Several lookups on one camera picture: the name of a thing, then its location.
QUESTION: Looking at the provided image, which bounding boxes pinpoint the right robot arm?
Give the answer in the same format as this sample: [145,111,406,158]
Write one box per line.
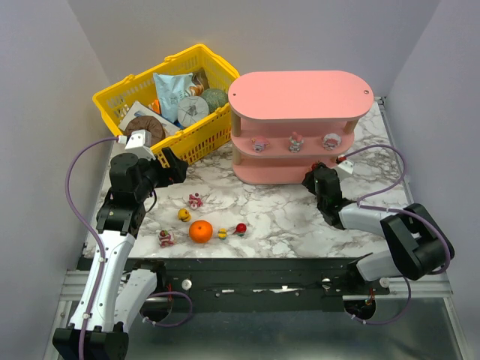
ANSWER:
[302,163,455,281]

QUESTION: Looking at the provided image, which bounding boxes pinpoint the light blue cassava chips bag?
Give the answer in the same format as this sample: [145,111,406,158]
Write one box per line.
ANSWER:
[153,73,196,122]

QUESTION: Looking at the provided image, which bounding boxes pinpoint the grey paper-wrapped roll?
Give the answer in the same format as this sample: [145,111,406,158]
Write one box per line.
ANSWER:
[177,96,209,128]

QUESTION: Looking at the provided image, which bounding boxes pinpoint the brown snack bag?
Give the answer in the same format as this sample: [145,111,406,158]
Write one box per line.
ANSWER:
[189,69,210,96]

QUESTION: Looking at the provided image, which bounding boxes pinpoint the orange snack packet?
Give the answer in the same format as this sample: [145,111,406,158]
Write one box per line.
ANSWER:
[151,99,161,115]

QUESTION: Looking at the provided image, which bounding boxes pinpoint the small yellow minion toy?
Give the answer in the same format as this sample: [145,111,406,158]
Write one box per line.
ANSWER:
[217,229,227,240]

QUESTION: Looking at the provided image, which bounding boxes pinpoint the yellow duck toy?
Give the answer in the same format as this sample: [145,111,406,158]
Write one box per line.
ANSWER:
[178,208,191,222]

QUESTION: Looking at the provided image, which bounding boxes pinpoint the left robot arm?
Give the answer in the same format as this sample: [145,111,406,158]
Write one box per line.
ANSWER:
[52,148,188,359]

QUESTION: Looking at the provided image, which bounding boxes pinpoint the white ring pink figure toy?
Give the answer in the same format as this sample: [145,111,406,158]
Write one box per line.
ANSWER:
[322,133,342,151]

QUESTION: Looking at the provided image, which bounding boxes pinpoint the pink round planet toy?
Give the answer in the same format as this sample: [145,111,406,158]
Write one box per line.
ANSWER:
[250,136,270,153]

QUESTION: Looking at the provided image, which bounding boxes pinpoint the pink bear strawberry toy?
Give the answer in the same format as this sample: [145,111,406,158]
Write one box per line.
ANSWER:
[188,193,203,210]

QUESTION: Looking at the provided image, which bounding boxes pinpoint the brown striped wrapped roll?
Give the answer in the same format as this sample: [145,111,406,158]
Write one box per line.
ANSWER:
[124,115,166,146]

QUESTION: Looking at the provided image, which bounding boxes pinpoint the orange fruit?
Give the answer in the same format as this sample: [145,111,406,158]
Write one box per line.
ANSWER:
[188,220,213,244]

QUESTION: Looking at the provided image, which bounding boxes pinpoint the red strawberry figure toy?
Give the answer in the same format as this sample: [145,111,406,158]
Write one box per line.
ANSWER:
[233,223,247,237]

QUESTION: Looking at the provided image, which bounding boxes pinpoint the white and blue box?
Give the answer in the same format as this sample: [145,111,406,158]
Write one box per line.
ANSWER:
[118,100,181,137]

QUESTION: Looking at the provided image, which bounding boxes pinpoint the green melon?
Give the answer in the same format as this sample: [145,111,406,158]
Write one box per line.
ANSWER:
[200,88,228,114]

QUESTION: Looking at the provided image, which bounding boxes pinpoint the yellow plastic shopping basket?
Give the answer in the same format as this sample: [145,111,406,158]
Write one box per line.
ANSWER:
[92,43,239,165]

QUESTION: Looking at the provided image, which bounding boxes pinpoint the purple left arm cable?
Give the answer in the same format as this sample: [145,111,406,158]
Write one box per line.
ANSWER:
[64,136,121,360]

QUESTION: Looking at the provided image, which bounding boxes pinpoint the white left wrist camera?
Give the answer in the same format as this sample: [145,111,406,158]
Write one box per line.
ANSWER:
[117,130,155,161]

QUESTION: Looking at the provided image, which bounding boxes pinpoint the pink three-tier wooden shelf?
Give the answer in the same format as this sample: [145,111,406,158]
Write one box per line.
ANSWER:
[228,70,374,185]

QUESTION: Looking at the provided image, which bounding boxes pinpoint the black front mounting rail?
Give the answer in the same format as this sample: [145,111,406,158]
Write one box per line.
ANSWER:
[121,258,389,317]

